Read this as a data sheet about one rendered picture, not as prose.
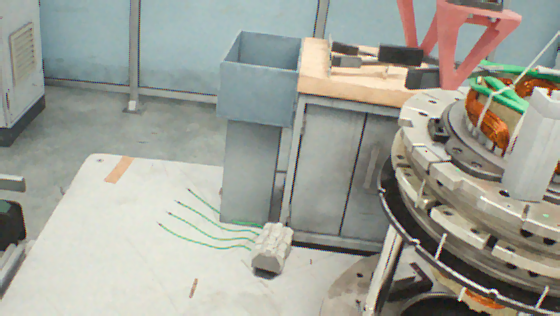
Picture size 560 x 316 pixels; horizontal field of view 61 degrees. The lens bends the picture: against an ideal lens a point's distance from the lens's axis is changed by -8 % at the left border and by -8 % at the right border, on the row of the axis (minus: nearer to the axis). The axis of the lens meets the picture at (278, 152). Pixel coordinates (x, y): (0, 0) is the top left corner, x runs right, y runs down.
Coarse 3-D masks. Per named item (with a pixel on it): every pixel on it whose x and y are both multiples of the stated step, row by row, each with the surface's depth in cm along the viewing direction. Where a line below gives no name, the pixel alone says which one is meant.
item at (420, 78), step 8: (408, 72) 39; (416, 72) 38; (424, 72) 39; (432, 72) 39; (408, 80) 39; (416, 80) 39; (424, 80) 39; (432, 80) 39; (408, 88) 39; (416, 88) 39; (424, 88) 39; (432, 88) 40
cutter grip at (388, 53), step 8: (384, 48) 43; (392, 48) 43; (400, 48) 43; (408, 48) 44; (416, 48) 44; (384, 56) 44; (392, 56) 44; (400, 56) 44; (408, 56) 44; (416, 56) 44; (400, 64) 44; (408, 64) 44; (416, 64) 44
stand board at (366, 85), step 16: (304, 48) 78; (320, 48) 79; (368, 48) 82; (304, 64) 71; (320, 64) 72; (304, 80) 67; (320, 80) 67; (336, 80) 67; (352, 80) 68; (368, 80) 69; (384, 80) 69; (400, 80) 70; (336, 96) 68; (352, 96) 68; (368, 96) 67; (384, 96) 67; (400, 96) 67
